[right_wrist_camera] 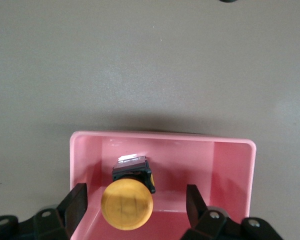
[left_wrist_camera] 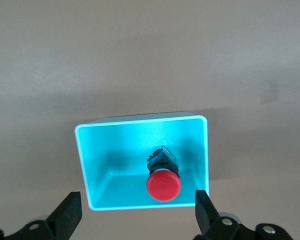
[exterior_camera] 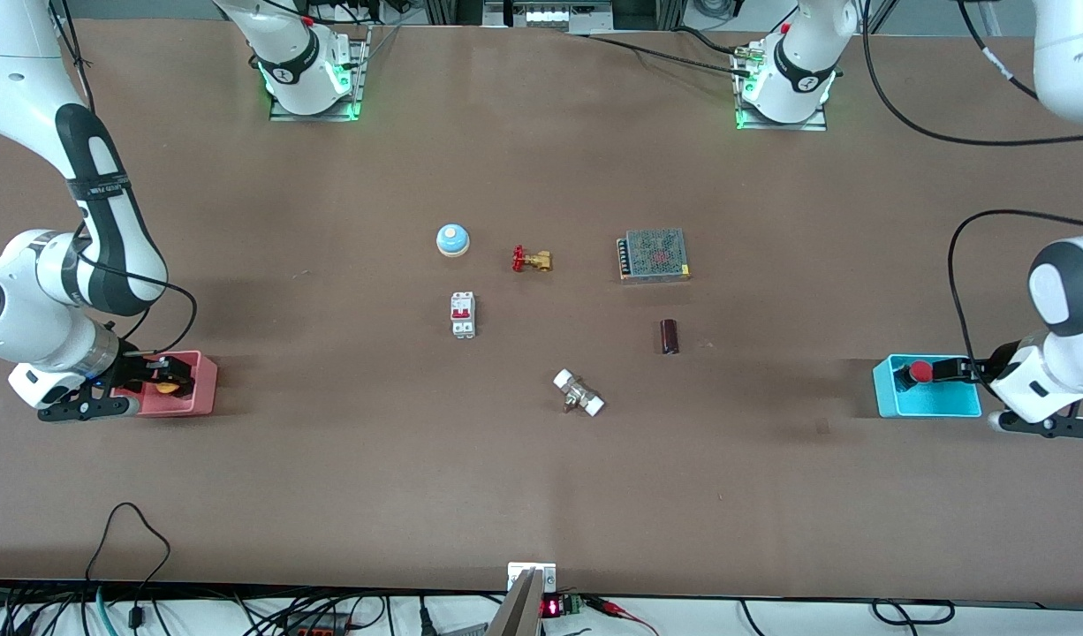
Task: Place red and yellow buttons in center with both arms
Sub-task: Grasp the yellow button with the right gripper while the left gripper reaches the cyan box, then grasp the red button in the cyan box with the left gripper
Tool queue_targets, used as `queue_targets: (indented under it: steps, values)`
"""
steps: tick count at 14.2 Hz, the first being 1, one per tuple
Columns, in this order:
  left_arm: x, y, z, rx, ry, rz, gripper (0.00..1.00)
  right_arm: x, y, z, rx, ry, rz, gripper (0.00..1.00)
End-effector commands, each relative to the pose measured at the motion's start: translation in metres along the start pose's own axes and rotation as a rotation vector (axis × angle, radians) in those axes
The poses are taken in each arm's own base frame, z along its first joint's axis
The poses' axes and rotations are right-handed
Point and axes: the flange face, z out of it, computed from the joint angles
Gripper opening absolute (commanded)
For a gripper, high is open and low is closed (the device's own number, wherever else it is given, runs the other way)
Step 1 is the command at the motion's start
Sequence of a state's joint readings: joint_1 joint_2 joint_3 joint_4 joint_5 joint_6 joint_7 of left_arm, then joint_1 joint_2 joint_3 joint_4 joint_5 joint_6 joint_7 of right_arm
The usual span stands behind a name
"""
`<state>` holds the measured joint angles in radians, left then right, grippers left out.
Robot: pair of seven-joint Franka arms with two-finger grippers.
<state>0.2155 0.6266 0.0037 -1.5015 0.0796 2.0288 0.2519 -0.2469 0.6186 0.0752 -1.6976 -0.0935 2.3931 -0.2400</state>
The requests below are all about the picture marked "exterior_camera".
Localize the pink plastic bin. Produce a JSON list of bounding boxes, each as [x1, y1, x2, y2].
[[110, 351, 219, 418]]

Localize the cyan plastic bin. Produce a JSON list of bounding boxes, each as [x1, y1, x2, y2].
[[872, 354, 983, 420]]

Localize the metal mesh power supply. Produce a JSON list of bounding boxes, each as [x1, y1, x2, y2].
[[617, 228, 693, 284]]

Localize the brass fitting white ends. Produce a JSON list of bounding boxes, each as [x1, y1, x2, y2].
[[552, 368, 607, 419]]

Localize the white box with sockets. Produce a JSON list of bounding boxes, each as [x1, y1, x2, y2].
[[506, 0, 615, 34]]

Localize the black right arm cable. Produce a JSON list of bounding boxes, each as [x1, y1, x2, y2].
[[50, 0, 199, 356]]

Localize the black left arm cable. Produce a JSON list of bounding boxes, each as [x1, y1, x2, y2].
[[860, 0, 1083, 376]]

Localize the thin black looped cable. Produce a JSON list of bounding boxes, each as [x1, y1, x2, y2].
[[84, 502, 173, 630]]

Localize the black coiled cable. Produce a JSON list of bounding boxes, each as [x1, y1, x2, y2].
[[870, 598, 956, 627]]

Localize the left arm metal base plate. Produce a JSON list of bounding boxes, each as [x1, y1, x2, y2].
[[734, 44, 829, 133]]

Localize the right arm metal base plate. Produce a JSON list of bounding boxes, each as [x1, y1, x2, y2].
[[269, 25, 372, 123]]

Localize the grey metal camera bracket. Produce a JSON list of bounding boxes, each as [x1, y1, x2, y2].
[[485, 562, 559, 636]]

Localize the red clip lead wire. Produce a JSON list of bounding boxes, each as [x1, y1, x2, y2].
[[586, 595, 662, 636]]

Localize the black cable to arm base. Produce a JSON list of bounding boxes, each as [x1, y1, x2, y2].
[[584, 25, 756, 75]]

